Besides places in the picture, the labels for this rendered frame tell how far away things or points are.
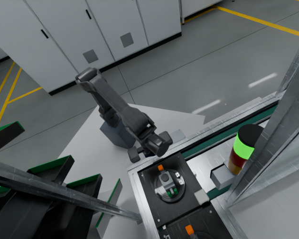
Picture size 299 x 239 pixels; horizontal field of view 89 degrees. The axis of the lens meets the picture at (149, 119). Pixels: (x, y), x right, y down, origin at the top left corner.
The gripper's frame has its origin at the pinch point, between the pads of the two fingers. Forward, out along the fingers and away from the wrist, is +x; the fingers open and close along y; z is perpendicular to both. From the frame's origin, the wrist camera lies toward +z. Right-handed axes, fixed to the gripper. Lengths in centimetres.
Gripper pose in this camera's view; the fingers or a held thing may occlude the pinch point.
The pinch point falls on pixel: (152, 151)
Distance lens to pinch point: 68.2
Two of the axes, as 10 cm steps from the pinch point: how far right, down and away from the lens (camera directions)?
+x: 2.5, 5.9, 7.7
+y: -9.0, 4.4, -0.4
